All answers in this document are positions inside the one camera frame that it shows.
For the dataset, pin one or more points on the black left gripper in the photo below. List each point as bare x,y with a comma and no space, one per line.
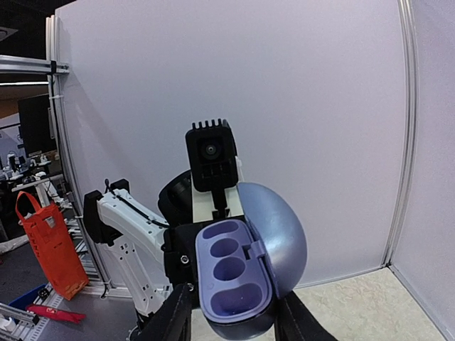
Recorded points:
180,254

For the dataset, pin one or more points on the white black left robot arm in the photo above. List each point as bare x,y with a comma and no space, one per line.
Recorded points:
149,254

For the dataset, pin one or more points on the red flat tool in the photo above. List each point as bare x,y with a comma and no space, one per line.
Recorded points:
56,314

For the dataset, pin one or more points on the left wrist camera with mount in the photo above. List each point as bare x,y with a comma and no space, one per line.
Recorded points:
215,171

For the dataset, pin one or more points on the orange paper bag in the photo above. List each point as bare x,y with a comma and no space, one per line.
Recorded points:
53,247

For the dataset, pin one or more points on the blue plastic bin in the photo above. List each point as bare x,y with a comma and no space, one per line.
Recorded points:
26,299

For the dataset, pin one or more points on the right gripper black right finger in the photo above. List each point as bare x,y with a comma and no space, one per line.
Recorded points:
294,322

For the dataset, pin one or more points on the aluminium outer frame post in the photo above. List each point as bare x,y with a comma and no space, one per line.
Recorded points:
59,72

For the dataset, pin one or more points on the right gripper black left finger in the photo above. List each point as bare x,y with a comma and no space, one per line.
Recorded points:
172,321

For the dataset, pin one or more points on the blue-grey oval charging case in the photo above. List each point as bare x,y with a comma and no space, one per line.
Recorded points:
246,264

